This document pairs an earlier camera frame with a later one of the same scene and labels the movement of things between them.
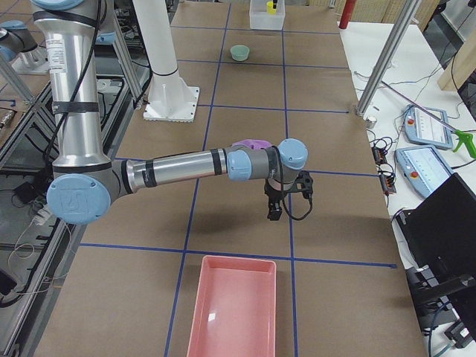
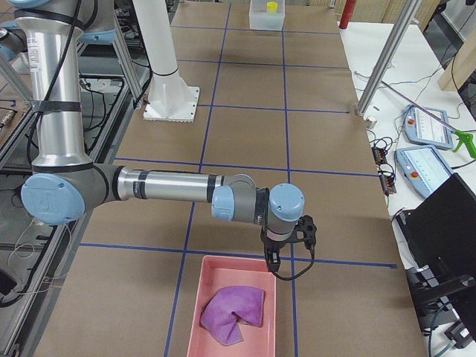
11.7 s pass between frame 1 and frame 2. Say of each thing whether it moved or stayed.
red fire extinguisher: stayed
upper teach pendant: stayed
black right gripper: moved
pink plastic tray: stayed
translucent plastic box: stayed
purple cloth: moved
